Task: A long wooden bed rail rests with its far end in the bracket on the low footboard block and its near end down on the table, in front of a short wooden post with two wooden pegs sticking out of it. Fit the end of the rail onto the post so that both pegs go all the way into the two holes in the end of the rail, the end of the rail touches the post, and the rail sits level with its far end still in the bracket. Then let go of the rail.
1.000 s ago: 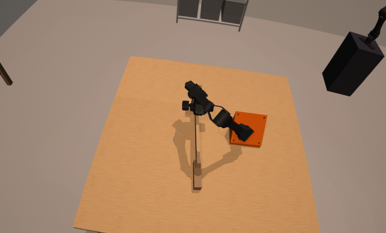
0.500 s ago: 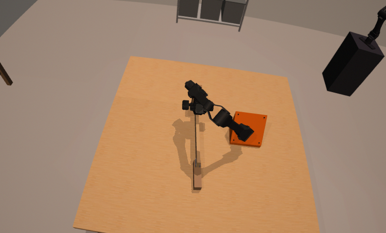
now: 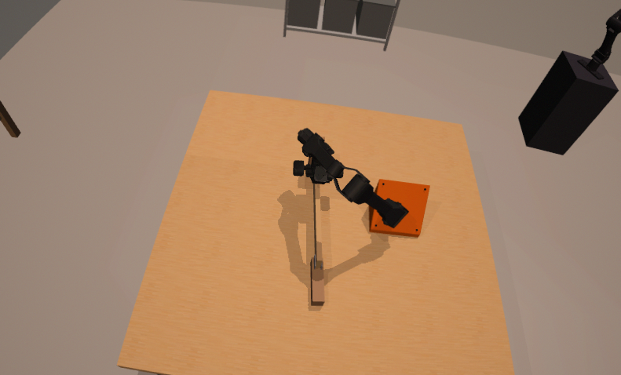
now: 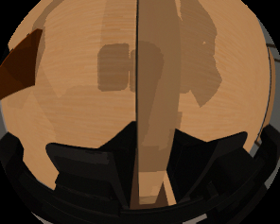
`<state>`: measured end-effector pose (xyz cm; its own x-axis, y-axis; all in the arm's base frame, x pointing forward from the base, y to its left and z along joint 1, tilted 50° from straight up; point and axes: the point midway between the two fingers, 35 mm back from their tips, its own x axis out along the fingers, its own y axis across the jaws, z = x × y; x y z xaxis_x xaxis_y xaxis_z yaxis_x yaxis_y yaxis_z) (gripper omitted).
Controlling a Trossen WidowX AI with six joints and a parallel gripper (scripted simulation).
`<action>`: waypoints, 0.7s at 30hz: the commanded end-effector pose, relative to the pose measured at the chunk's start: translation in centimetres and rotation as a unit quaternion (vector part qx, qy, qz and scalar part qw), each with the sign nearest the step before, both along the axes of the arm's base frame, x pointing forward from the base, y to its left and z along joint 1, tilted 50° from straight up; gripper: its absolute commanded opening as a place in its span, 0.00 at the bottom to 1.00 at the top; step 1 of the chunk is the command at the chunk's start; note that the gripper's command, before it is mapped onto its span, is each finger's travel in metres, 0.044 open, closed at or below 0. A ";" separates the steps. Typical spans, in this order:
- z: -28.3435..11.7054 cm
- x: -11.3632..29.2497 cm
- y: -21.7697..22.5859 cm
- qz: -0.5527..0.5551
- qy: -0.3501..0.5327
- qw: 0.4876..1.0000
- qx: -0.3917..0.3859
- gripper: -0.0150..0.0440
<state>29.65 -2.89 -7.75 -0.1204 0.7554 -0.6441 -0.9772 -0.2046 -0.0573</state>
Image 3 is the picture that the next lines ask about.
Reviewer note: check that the long brown wooden rail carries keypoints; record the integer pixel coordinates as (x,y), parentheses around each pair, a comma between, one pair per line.
(317,225)

